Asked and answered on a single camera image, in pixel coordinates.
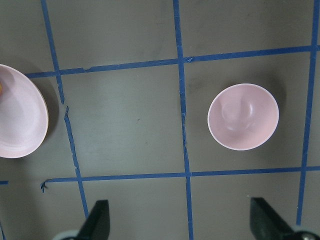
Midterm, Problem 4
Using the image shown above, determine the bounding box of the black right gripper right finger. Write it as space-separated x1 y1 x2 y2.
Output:
250 197 300 240

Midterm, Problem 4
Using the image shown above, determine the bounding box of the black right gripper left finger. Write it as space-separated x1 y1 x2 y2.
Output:
76 200 110 240

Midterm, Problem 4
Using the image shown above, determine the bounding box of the pink bowl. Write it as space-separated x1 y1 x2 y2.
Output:
207 83 280 151

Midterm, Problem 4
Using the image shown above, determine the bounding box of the pink plate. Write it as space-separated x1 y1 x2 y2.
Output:
0 64 49 159

